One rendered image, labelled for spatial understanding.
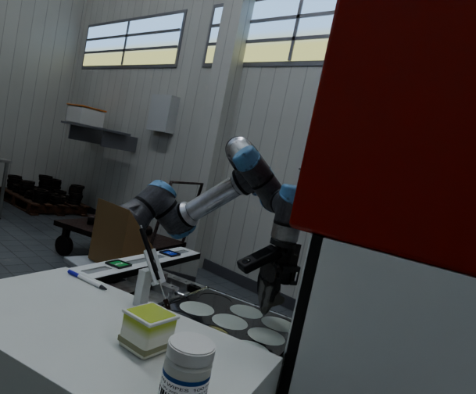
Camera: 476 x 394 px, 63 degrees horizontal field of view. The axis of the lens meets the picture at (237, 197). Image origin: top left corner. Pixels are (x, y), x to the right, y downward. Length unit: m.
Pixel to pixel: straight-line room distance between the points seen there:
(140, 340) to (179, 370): 0.16
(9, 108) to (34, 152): 0.85
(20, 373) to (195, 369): 0.28
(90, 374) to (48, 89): 7.42
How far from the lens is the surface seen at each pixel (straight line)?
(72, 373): 0.70
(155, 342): 0.74
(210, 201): 1.58
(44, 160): 8.02
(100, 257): 1.67
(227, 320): 1.12
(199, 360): 0.58
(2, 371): 0.77
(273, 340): 1.07
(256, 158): 1.09
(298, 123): 4.10
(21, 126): 7.82
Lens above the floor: 1.33
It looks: 5 degrees down
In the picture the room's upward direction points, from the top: 11 degrees clockwise
